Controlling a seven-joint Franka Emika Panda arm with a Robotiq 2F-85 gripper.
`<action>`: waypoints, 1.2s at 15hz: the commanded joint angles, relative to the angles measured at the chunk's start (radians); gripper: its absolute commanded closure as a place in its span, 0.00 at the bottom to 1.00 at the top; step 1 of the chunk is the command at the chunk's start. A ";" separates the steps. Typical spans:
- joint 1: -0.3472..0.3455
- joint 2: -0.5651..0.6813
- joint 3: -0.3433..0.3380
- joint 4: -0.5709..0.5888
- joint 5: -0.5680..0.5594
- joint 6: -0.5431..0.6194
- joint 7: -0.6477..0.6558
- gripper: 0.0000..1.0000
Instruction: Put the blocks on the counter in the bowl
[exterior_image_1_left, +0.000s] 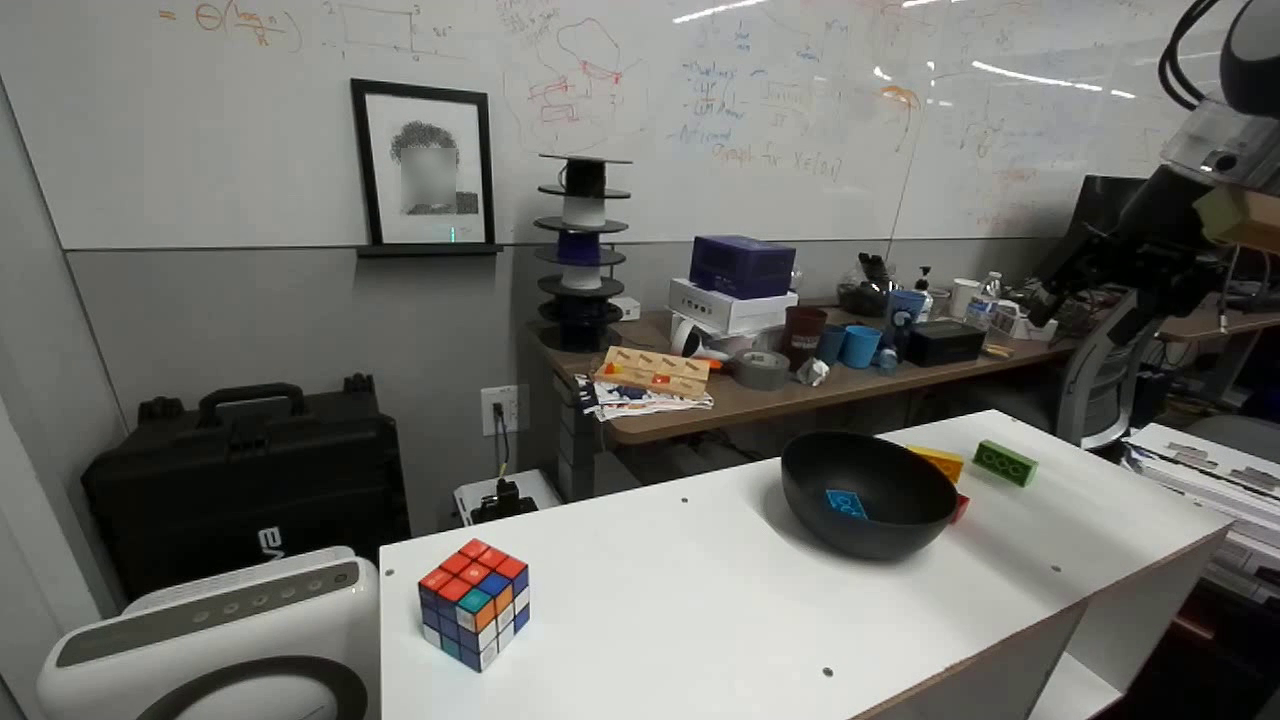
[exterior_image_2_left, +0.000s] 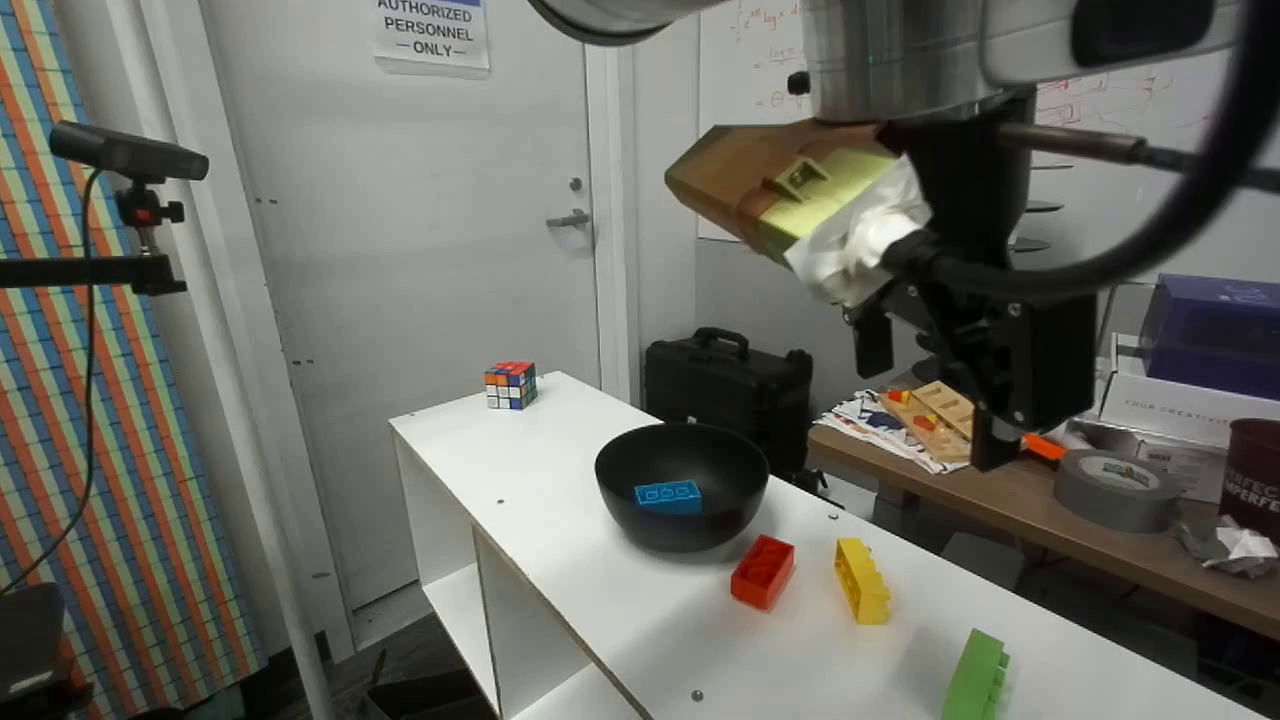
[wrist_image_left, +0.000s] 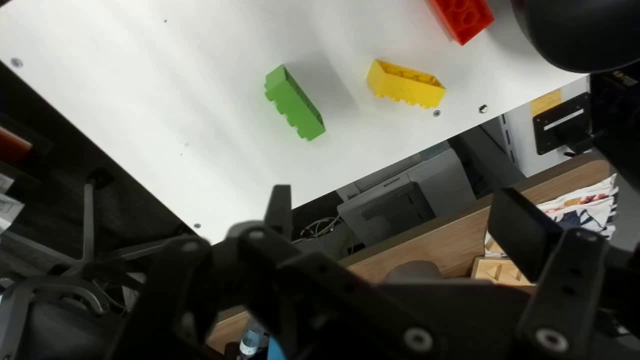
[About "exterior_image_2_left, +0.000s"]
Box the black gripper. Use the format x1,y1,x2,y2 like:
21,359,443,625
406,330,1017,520
853,123,1101,472

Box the yellow toy building block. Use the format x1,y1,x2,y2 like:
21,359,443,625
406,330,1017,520
832,538,895,629

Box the red toy building block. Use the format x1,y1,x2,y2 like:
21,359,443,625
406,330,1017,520
729,534,801,616

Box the blue toy building block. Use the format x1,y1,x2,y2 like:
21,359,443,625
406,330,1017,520
630,475,710,518

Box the green toy building block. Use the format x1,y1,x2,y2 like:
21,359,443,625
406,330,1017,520
940,629,1014,720

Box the black bowl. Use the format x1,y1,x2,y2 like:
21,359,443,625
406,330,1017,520
591,422,776,556

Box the wooden orange game box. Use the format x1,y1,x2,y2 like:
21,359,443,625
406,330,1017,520
885,375,982,469

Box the magazine papers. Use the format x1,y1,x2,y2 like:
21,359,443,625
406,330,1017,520
812,390,976,479

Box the wooden desk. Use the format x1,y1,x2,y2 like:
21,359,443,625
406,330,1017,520
803,385,1280,645

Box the black hard carrying case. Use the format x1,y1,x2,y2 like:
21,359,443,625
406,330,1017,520
641,324,816,484

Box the white cardboard box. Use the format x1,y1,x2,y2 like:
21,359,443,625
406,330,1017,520
1095,334,1280,456

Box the dark blue box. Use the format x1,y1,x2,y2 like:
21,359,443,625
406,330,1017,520
1139,273,1280,399

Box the dark red mug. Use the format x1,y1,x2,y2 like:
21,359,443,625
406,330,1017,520
1221,418,1280,546

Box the crumpled silver foil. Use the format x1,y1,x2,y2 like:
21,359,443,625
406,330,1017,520
1176,518,1280,586

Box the white shelf unit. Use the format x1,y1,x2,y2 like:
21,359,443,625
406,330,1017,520
383,374,1265,720

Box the Rubik's cube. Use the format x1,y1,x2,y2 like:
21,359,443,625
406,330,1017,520
482,356,542,412

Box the white door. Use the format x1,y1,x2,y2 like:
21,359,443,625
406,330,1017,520
197,0,633,645

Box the white paper door sign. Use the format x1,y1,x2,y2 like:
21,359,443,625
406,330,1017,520
372,0,496,73

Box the orange handled tool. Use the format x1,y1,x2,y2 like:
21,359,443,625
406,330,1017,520
1017,430,1073,472

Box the grey duct tape roll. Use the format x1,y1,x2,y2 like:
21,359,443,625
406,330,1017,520
1054,453,1187,540

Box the tan wrist camera box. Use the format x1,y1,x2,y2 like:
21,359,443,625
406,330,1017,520
660,121,937,312

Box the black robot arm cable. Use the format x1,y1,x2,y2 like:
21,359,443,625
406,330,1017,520
991,0,1280,298

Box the silver door handle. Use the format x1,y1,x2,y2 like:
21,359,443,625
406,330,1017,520
542,172,597,232

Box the colourful striped wall panel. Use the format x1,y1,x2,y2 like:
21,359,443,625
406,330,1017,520
0,0,263,720

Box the black camera on stand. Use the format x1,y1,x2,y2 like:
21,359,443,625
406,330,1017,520
48,121,217,187

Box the black camera cable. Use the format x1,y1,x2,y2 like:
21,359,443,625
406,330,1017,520
0,172,114,595

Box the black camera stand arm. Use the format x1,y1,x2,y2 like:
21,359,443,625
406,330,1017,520
0,186,194,301

